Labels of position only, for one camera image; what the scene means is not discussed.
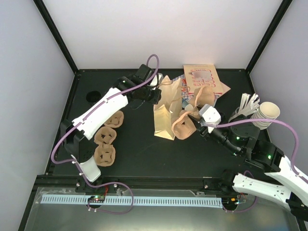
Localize kraft paper bag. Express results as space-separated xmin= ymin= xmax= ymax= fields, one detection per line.
xmin=154 ymin=76 xmax=182 ymax=141

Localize brown pulp cup carrier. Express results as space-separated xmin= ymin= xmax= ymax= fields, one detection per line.
xmin=171 ymin=85 xmax=215 ymax=140

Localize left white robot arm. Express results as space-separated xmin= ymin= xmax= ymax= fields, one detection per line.
xmin=60 ymin=64 xmax=163 ymax=192

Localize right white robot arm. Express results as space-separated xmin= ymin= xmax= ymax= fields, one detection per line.
xmin=193 ymin=115 xmax=308 ymax=221

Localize clear stirrer holder cup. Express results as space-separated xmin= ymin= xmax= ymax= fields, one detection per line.
xmin=228 ymin=112 xmax=248 ymax=123

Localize blue checkered paper bag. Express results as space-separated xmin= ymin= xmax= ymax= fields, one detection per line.
xmin=172 ymin=74 xmax=217 ymax=105

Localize white stirrer packets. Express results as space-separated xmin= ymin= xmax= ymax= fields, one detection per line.
xmin=235 ymin=93 xmax=260 ymax=116

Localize pink cakes paper bag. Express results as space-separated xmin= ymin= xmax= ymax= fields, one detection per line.
xmin=183 ymin=64 xmax=230 ymax=98

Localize small circuit board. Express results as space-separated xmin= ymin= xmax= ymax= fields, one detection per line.
xmin=88 ymin=195 xmax=105 ymax=203

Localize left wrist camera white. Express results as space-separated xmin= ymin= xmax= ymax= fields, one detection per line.
xmin=149 ymin=73 xmax=163 ymax=88

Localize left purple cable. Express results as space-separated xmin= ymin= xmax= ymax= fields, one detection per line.
xmin=51 ymin=54 xmax=159 ymax=191

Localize light blue cable duct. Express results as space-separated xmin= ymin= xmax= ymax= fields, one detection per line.
xmin=40 ymin=194 xmax=223 ymax=208

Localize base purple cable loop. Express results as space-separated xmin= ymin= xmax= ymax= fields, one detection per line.
xmin=87 ymin=181 xmax=135 ymax=214

